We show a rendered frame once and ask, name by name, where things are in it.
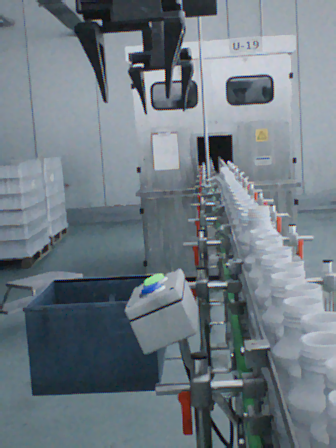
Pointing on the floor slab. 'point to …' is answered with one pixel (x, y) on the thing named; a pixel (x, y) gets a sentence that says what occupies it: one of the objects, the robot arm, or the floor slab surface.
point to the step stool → (31, 289)
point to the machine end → (277, 154)
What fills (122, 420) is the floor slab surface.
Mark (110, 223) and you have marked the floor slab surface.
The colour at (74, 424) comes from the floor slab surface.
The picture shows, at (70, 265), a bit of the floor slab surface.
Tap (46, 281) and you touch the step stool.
